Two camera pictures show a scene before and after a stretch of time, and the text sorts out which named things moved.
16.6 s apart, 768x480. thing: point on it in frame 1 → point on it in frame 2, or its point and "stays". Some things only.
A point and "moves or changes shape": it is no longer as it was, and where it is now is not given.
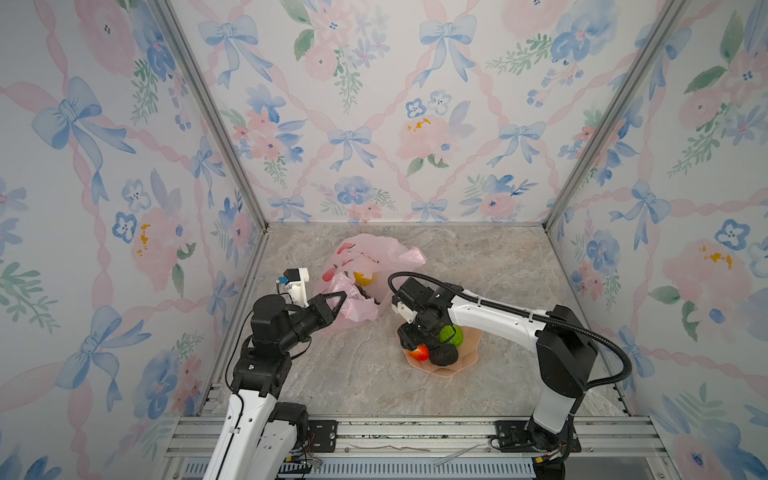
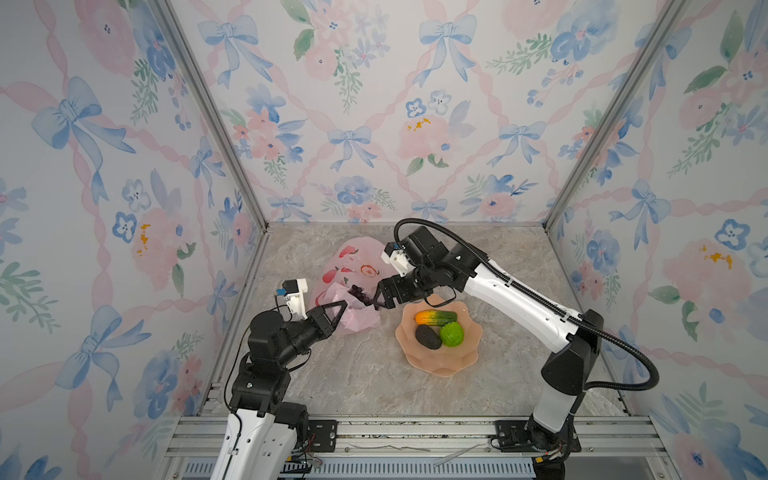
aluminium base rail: [445, 447] stays
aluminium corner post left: [172, 23] stays
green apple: [447, 331] stays
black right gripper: [408, 341] → [383, 290]
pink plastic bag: [361, 265] moves or changes shape
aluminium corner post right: [614, 103] stays
